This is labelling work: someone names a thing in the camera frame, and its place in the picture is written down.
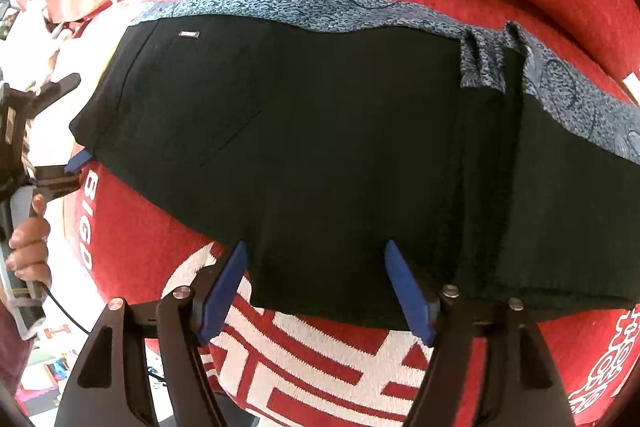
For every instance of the black pants with blue trim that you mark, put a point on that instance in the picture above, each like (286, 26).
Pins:
(325, 132)

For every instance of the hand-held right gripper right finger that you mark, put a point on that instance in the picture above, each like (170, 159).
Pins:
(407, 292)

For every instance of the person's left hand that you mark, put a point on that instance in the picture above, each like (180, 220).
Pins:
(32, 252)

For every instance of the person's left forearm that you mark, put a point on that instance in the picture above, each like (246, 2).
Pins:
(10, 347)

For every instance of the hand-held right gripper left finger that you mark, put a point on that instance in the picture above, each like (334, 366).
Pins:
(220, 292)

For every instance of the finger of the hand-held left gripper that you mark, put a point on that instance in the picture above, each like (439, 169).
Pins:
(75, 164)
(57, 88)

